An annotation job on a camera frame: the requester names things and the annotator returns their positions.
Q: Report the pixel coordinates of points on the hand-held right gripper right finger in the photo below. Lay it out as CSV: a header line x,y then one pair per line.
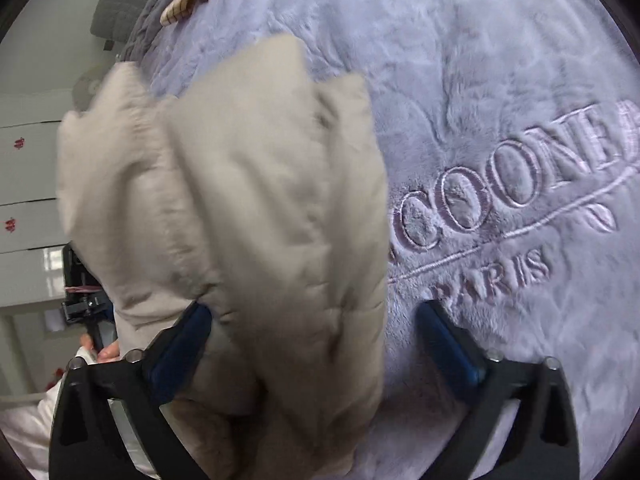
x,y
445,345

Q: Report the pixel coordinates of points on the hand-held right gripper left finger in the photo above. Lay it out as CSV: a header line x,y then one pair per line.
x,y
185,340

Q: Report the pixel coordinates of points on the beige padded jacket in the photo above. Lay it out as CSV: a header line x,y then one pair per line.
x,y
240,220

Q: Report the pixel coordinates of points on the person's left hand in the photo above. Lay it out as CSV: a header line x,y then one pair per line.
x,y
107,352

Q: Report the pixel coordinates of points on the lavender plush embroidered blanket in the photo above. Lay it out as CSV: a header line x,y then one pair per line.
x,y
475,110

